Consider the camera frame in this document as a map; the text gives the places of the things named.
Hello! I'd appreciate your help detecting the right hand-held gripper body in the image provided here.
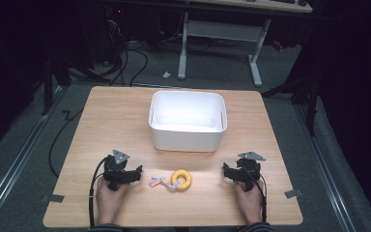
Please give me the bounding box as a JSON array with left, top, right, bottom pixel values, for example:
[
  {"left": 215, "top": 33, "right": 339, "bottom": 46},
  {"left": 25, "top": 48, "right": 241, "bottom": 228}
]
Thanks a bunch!
[{"left": 236, "top": 151, "right": 267, "bottom": 192}]

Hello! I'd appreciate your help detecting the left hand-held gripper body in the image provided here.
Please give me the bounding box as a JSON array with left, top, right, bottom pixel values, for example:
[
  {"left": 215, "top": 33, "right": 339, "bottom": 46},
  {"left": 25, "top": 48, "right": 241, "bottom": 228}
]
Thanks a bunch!
[{"left": 102, "top": 148, "right": 137, "bottom": 191}]

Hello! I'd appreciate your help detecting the yellow ring rope toy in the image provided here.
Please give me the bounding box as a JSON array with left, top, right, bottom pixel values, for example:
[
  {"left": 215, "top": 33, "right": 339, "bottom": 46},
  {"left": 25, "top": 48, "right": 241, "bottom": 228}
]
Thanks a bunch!
[{"left": 148, "top": 169, "right": 193, "bottom": 193}]

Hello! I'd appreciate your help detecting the white plastic bin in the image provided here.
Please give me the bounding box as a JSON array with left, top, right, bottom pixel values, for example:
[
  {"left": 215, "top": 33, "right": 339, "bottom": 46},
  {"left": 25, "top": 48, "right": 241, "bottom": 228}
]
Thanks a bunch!
[{"left": 148, "top": 89, "right": 229, "bottom": 154}]

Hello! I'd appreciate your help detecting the person's left hand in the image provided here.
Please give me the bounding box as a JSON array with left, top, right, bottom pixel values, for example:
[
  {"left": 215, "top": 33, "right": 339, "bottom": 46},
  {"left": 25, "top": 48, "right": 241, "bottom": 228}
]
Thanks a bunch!
[{"left": 95, "top": 177, "right": 128, "bottom": 225}]

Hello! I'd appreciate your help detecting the person's right hand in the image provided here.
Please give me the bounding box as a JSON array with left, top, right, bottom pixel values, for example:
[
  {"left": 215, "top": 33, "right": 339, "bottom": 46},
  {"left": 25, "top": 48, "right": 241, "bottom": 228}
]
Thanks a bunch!
[{"left": 234, "top": 179, "right": 266, "bottom": 225}]

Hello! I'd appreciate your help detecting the grey tape piece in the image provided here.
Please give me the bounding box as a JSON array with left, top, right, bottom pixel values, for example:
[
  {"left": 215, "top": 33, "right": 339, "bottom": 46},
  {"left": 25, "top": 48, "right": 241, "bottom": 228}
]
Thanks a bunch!
[
  {"left": 41, "top": 193, "right": 66, "bottom": 204},
  {"left": 284, "top": 188, "right": 303, "bottom": 199}
]

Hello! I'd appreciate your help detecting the black metal stand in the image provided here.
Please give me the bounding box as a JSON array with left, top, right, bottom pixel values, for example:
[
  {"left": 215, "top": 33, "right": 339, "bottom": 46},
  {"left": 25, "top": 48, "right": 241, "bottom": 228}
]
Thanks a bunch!
[
  {"left": 260, "top": 72, "right": 321, "bottom": 137},
  {"left": 40, "top": 52, "right": 112, "bottom": 117}
]

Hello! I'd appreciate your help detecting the red object under desk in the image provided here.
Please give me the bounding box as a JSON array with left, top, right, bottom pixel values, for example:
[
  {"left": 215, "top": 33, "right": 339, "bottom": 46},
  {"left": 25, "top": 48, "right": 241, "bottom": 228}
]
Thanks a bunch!
[{"left": 271, "top": 40, "right": 285, "bottom": 53}]

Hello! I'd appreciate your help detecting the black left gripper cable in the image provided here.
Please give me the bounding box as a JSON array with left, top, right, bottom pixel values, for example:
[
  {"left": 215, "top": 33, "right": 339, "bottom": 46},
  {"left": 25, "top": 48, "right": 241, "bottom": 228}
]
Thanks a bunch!
[{"left": 88, "top": 157, "right": 111, "bottom": 228}]

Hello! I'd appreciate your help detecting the black floor cable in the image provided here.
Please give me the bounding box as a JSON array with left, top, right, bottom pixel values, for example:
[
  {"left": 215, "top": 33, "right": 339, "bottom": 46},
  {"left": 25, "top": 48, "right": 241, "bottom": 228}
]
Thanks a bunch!
[{"left": 47, "top": 108, "right": 85, "bottom": 179}]

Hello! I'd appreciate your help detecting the metal floor rail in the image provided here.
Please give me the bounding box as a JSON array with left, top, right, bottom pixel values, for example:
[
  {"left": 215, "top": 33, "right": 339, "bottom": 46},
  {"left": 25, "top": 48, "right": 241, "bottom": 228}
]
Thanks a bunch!
[
  {"left": 293, "top": 101, "right": 359, "bottom": 232},
  {"left": 0, "top": 86, "right": 66, "bottom": 228}
]

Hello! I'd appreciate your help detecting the bundle of black cables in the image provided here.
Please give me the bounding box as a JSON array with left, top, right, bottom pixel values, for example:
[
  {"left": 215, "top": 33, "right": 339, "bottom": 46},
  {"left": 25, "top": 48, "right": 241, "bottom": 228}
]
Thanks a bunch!
[{"left": 100, "top": 13, "right": 150, "bottom": 88}]

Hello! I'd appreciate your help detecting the white frame desk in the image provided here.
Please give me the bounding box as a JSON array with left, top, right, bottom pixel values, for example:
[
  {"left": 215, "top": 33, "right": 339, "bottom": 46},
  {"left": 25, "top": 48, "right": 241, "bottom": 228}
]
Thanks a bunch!
[{"left": 160, "top": 0, "right": 314, "bottom": 88}]

